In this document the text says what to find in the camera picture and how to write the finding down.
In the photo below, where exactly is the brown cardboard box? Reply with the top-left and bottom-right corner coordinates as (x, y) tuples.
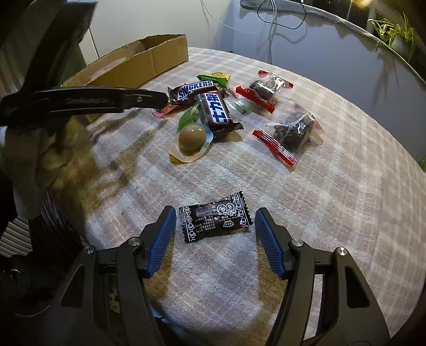
(61, 33), (190, 122)

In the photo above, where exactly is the Snickers bar English label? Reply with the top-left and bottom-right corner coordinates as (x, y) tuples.
(167, 80), (219, 105)

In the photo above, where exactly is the black candy wrapper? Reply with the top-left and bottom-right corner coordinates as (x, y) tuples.
(179, 191), (253, 243)

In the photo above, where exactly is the yellow green candy packet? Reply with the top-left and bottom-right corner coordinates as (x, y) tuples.
(196, 72), (231, 87)

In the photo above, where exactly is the plaid tablecloth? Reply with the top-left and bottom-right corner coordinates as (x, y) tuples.
(54, 67), (425, 345)

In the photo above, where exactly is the black cable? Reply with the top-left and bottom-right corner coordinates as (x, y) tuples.
(256, 0), (309, 31)

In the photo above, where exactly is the white cable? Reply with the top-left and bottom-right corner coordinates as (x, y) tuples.
(199, 0), (279, 36)

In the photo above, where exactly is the brown jelly cup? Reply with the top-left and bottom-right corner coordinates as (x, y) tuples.
(169, 123), (214, 163)

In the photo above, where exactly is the potted spider plant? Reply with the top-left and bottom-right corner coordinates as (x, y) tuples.
(367, 14), (422, 63)

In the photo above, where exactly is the dark snack bag red seal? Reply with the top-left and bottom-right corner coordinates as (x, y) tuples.
(235, 70), (294, 113)

